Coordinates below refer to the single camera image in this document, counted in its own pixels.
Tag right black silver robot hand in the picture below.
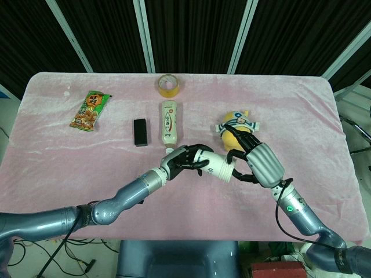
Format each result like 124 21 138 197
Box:
225 127 286 189

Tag pink velvet tablecloth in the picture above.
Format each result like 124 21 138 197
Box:
0 71 363 246

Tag black rectangular box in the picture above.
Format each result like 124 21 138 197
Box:
133 118 149 148

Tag green orange snack bag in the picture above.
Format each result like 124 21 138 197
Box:
69 90 113 133

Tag white sauce bottle red label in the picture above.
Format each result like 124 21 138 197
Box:
161 100 182 155

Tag black handled tool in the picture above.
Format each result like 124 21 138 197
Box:
77 258 97 272

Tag green cloth bundle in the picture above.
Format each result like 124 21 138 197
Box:
268 242 294 259

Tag yellow plush toy striped shirt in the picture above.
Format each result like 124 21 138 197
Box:
214 109 261 152

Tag metal chair frame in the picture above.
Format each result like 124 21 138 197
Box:
339 105 371 172

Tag white aluminium partition post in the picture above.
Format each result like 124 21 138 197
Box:
45 0 94 74
321 0 371 81
227 0 259 75
132 0 157 74

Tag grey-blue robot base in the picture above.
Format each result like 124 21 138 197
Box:
117 239 241 278

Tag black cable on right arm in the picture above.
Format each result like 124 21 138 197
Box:
275 178 330 248

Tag yellow clear tape roll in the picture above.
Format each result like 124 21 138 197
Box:
154 74 181 98

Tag black floor cable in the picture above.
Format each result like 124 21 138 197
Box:
40 220 81 278

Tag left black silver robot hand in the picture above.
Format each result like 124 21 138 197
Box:
159 144 215 181

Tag red box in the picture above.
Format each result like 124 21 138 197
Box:
250 261 307 278

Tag white paper cup blue logo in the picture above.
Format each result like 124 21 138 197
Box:
192 150 231 181

